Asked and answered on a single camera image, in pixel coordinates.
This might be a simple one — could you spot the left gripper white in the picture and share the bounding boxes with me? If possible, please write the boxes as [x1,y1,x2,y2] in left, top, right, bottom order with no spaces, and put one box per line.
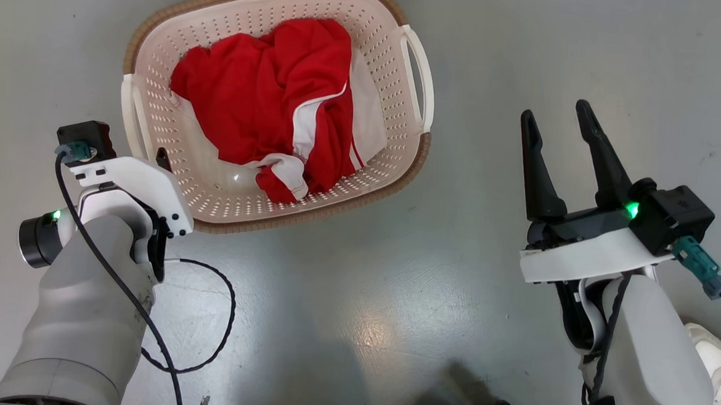
[60,143,198,284]

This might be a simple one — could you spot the red garment with white stripe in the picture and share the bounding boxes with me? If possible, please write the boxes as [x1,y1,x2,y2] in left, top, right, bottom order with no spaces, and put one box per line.
[165,10,372,208]

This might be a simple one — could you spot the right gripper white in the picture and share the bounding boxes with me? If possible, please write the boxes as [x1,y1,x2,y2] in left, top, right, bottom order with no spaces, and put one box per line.
[509,97,681,355]

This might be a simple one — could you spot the thin black cable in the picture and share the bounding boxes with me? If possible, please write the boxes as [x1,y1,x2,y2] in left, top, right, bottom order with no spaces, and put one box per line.
[580,270,635,405]
[41,149,198,405]
[140,256,239,377]

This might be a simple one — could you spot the cream perforated laundry basket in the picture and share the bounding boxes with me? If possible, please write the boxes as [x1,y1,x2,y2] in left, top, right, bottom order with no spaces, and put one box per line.
[114,0,439,245]

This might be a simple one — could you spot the black cable with teal plug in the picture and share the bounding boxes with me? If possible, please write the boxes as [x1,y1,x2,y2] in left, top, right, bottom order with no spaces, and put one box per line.
[668,236,721,339]

